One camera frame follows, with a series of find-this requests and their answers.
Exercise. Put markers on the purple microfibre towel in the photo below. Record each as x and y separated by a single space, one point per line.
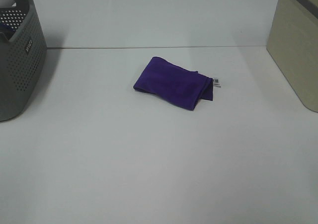
174 84

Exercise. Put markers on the grey perforated plastic basket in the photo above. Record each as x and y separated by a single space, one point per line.
23 52

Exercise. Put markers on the beige plastic bin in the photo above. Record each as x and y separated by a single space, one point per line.
293 45

